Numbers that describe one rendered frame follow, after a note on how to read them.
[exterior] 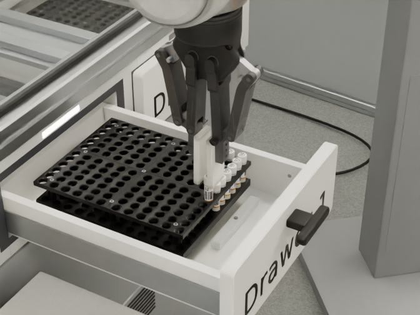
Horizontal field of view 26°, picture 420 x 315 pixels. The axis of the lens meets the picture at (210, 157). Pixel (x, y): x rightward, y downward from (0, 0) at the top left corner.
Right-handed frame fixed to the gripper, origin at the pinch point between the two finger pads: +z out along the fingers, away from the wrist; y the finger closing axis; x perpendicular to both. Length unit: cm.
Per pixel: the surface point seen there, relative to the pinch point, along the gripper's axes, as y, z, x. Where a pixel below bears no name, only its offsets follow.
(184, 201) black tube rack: 2.3, 6.2, 2.1
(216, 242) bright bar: -1.9, 11.5, 1.5
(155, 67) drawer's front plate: 21.4, 3.8, -21.5
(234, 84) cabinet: 23, 22, -50
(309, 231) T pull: -14.1, 5.1, 1.1
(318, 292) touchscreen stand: 14, 94, -80
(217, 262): -3.2, 12.6, 3.5
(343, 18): 48, 65, -171
